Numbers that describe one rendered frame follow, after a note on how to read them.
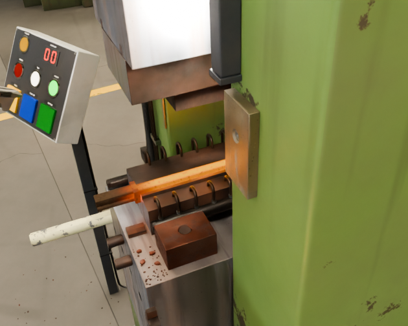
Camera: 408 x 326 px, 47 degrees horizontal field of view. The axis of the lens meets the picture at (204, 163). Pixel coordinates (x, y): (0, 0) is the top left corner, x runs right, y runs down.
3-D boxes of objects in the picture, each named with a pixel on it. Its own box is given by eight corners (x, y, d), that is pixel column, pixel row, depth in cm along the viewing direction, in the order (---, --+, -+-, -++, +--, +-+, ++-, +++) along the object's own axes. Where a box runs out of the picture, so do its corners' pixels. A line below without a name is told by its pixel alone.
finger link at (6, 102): (17, 110, 133) (-14, 108, 126) (22, 90, 132) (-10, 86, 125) (23, 114, 131) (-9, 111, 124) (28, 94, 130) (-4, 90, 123)
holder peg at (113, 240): (109, 251, 117) (107, 243, 115) (107, 244, 119) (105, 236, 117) (125, 246, 118) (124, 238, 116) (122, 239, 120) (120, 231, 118)
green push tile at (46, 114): (48, 134, 139) (54, 110, 138) (35, 126, 144) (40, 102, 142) (54, 134, 141) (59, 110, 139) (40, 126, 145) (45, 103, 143)
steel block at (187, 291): (164, 394, 126) (145, 288, 100) (127, 290, 155) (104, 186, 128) (339, 320, 142) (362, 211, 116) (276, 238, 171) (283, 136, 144)
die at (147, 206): (151, 235, 112) (147, 209, 107) (129, 187, 127) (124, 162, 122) (302, 187, 125) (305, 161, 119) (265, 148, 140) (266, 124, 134)
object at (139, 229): (144, 225, 115) (143, 222, 115) (146, 233, 113) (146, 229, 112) (125, 230, 114) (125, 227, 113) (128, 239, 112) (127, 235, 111)
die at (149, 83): (131, 105, 91) (124, 60, 86) (107, 66, 106) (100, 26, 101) (315, 63, 103) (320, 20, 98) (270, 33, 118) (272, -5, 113)
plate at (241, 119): (247, 200, 80) (248, 114, 70) (225, 171, 87) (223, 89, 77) (257, 196, 81) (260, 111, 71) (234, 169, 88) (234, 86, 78)
